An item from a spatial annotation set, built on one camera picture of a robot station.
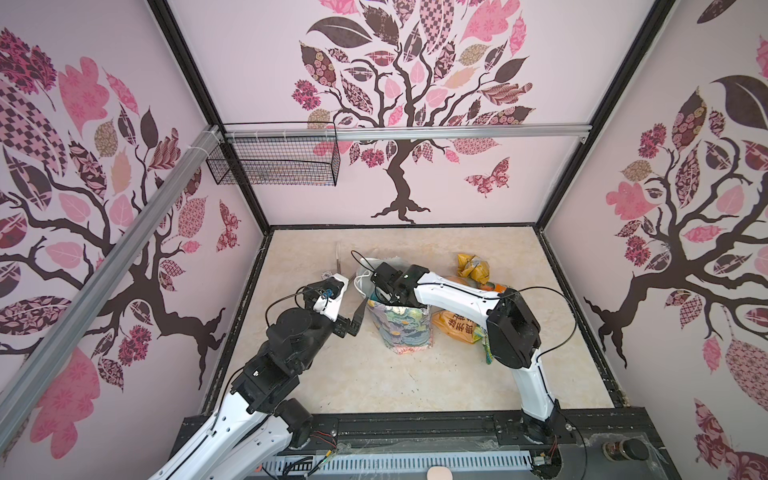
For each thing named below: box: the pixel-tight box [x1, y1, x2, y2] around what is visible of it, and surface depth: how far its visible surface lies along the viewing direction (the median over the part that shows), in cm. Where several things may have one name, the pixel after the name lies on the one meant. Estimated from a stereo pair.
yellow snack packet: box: [457, 253, 490, 285], surface depth 100 cm
